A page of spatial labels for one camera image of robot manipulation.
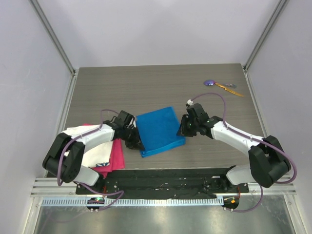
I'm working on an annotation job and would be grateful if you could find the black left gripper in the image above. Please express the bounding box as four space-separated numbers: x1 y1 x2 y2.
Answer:
121 126 145 151

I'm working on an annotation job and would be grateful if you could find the blue cloth napkin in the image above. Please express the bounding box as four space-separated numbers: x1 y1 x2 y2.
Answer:
136 107 186 158

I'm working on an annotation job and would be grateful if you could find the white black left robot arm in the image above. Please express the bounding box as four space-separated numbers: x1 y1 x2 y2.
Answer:
42 111 145 195

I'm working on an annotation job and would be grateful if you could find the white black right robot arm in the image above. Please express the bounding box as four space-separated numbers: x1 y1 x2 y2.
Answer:
177 100 292 193

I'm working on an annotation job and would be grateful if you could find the pink folded cloth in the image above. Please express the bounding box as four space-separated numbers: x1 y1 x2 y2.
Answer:
82 123 126 179

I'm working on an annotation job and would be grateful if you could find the white folded cloth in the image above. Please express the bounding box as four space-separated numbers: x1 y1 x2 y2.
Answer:
63 124 115 168

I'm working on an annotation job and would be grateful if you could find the iridescent purple spoon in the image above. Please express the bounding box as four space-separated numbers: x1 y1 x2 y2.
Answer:
203 79 215 86

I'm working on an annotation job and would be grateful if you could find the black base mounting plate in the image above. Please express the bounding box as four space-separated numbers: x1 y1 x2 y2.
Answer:
91 174 249 195

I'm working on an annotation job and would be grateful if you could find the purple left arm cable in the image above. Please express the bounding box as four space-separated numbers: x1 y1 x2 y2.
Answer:
57 109 125 212

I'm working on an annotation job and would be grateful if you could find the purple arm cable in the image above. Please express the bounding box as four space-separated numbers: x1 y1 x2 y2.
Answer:
57 109 125 212
187 93 298 213

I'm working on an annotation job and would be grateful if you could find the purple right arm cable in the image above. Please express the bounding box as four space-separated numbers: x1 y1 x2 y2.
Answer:
187 93 298 213

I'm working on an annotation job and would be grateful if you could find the aluminium front frame rail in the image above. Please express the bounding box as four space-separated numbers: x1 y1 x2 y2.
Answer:
30 175 297 197

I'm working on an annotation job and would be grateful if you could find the slotted white cable duct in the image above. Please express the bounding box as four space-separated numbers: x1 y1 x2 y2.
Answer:
41 196 224 207

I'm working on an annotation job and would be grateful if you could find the right aluminium corner post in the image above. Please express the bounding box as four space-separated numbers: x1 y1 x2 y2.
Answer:
243 0 289 72

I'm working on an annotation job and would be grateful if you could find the aluminium corner post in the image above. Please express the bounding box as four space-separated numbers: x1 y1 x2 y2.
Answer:
29 0 75 75
243 0 289 72

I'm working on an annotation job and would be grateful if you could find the left aluminium corner post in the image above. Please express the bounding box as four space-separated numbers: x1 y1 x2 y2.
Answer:
29 0 75 75

